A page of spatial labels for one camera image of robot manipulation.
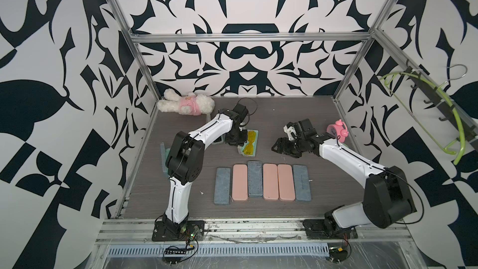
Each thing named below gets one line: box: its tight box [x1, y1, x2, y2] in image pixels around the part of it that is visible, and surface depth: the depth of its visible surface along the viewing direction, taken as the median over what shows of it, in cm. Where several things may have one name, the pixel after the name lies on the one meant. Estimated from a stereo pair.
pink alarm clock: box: [326, 118, 350, 144], surface depth 95 cm
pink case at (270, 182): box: [262, 163, 279, 201], surface depth 86 cm
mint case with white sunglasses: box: [247, 160, 264, 199], surface depth 87 cm
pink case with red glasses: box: [231, 163, 249, 201], surface depth 86 cm
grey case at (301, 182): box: [292, 164, 312, 202], surface depth 85 cm
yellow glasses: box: [243, 130, 256, 156], surface depth 97 cm
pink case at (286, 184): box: [277, 163, 296, 202], surface depth 86 cm
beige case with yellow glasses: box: [237, 129, 259, 157], surface depth 97 cm
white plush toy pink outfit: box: [156, 89, 216, 116], surface depth 107 cm
